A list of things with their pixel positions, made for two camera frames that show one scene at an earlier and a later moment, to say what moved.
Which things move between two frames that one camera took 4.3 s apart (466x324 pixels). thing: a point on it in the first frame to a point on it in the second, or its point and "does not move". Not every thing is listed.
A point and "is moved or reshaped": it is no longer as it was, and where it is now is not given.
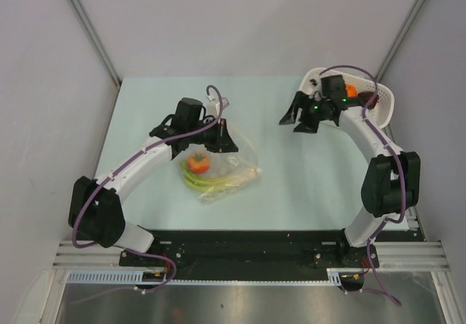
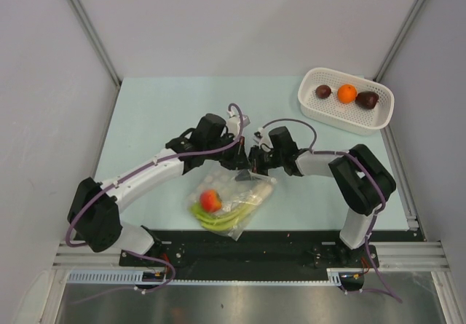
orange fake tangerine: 351,90 does not move
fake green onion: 202,183 to 220,220
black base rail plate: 259,255 does not move
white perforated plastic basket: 378,103 does not move
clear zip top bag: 210,175 is moved or reshaped
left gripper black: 223,142 to 238,159
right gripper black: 308,126 to 254,156
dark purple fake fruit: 373,100 is moved or reshaped
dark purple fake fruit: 366,95 does not move
